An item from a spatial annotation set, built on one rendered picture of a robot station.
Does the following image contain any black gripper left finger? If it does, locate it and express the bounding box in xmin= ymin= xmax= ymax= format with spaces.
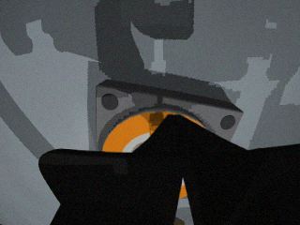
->
xmin=38 ymin=115 xmax=185 ymax=225

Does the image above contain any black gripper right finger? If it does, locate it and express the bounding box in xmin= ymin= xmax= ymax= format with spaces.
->
xmin=173 ymin=115 xmax=300 ymax=225

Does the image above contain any orange round plate with holes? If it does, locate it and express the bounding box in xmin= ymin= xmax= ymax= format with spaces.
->
xmin=101 ymin=109 xmax=207 ymax=153

